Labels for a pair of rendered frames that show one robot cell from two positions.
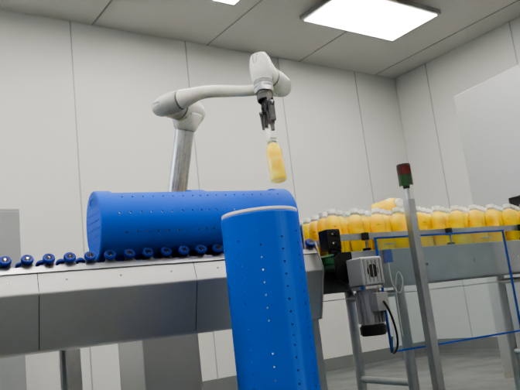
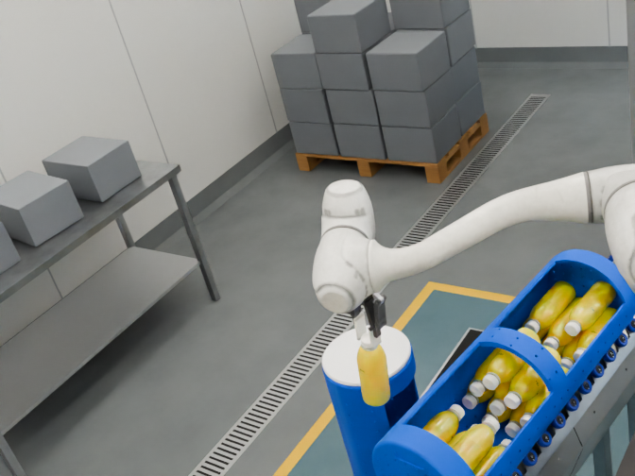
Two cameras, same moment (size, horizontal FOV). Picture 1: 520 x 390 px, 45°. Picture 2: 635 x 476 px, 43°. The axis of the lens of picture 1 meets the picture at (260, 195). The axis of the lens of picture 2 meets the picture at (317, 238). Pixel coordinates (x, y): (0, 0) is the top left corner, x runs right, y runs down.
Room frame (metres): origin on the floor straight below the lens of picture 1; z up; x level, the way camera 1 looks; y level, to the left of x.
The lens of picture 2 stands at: (4.16, -0.45, 2.60)
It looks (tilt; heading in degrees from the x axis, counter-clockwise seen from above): 30 degrees down; 168
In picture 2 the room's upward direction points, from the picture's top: 15 degrees counter-clockwise
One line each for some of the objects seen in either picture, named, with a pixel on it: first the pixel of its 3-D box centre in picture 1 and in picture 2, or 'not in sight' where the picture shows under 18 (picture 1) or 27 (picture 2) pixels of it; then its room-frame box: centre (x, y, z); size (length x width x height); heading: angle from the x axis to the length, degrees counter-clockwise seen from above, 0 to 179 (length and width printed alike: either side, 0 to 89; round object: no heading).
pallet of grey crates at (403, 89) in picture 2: not in sight; (377, 76); (-1.06, 1.41, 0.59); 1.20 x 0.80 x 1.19; 36
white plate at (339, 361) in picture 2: (259, 214); (366, 354); (2.25, 0.01, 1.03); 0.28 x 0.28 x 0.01
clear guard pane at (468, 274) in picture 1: (451, 286); not in sight; (2.94, -0.84, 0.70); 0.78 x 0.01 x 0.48; 118
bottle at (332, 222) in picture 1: (333, 234); not in sight; (2.83, -0.32, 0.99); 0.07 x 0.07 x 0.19
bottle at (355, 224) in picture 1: (357, 232); not in sight; (2.89, -0.43, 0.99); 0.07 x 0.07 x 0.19
